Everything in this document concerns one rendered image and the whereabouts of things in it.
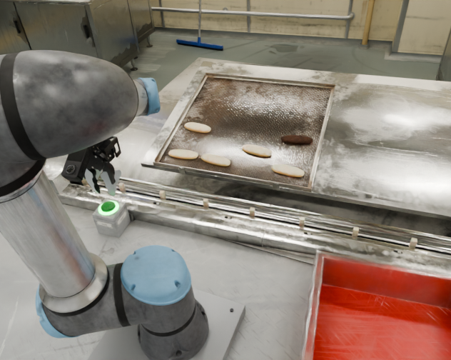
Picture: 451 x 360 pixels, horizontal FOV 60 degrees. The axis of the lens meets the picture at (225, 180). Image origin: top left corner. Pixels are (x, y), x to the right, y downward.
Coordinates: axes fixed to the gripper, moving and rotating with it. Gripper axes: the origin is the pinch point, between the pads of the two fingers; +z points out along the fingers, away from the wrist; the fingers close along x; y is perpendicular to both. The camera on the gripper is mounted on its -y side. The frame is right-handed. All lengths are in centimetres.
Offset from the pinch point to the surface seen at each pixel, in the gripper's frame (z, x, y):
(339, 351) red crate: 13, -65, -19
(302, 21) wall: 74, 10, 383
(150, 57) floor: 96, 160, 305
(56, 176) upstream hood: 3.4, 21.5, 6.1
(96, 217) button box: 6.6, 1.8, -3.5
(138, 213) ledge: 10.1, -6.4, 4.0
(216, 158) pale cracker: 4.6, -22.0, 28.0
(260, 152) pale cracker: 3.7, -34.8, 33.6
